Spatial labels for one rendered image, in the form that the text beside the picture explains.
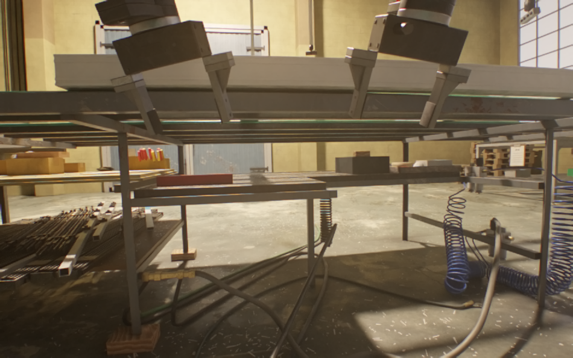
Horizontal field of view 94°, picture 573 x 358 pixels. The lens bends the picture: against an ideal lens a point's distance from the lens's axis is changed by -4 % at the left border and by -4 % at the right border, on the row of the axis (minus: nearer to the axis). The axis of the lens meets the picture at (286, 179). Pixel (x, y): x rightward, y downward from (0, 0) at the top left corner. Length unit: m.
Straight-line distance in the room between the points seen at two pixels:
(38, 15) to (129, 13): 8.29
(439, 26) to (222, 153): 6.84
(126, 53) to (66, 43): 8.22
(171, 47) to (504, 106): 0.91
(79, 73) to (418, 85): 0.82
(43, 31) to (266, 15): 5.02
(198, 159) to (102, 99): 6.52
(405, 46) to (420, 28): 0.03
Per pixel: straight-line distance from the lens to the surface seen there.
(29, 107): 0.86
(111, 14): 0.43
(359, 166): 1.65
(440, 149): 9.23
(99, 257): 1.34
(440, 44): 0.50
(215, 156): 7.21
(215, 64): 0.46
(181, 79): 0.73
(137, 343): 1.27
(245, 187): 1.08
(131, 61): 0.51
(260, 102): 0.72
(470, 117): 1.31
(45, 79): 8.24
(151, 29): 0.47
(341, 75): 0.76
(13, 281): 1.25
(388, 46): 0.46
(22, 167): 1.97
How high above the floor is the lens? 0.69
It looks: 4 degrees down
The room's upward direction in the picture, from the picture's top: 1 degrees counter-clockwise
